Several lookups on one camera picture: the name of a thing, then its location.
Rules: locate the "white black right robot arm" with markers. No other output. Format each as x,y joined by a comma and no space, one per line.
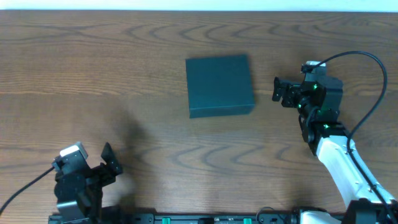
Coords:
329,141

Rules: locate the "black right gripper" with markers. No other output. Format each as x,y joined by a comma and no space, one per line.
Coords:
291,91

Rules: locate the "black foldable container box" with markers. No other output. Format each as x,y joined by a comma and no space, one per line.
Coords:
219,86

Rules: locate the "black mounting rail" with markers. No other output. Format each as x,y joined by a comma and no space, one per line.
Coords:
263,218

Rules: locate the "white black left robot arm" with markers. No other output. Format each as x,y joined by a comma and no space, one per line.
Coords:
82,207

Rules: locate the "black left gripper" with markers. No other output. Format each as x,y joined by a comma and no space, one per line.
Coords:
112,164

